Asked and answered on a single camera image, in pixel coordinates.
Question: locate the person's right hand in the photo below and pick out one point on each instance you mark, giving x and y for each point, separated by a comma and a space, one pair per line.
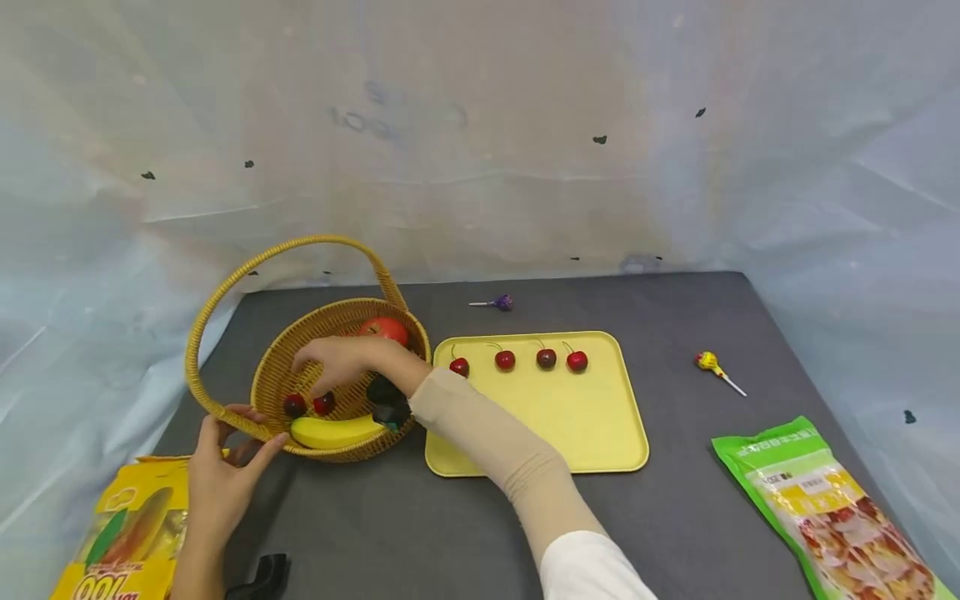
360, 358

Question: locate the person's left hand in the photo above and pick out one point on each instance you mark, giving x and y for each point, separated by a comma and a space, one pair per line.
221, 492

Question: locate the person's right fingers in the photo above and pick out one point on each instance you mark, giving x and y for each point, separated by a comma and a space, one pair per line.
319, 358

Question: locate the person's left thumb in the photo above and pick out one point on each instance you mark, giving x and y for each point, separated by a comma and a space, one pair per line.
268, 457

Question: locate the person's left fingers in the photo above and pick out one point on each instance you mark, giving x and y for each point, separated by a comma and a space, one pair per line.
232, 425

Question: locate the person's right forearm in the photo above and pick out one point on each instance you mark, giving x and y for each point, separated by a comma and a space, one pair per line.
510, 467

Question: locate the person's left forearm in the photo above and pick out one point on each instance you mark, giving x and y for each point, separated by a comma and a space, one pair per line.
196, 575

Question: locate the red cherry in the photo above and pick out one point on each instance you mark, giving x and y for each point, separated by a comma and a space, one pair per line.
505, 360
546, 358
294, 406
460, 367
324, 404
577, 361

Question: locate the yellow banana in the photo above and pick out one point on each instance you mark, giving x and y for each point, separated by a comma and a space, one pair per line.
334, 432

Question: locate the red tomato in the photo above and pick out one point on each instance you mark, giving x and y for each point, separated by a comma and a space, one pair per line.
386, 328

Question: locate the black wrist band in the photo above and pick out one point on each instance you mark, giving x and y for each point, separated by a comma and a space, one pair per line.
390, 400

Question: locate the yellow snack bag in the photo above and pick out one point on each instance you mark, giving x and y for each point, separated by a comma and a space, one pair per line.
131, 533

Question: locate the purple lollipop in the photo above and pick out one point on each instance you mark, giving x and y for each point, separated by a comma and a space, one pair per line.
503, 302

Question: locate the yellow plastic tray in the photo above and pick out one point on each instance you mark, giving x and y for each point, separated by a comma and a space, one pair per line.
577, 408

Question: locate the yellow lollipop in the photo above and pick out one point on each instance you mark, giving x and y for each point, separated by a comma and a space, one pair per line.
706, 362

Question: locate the green snack bag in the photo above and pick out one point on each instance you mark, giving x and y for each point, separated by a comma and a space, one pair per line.
832, 508

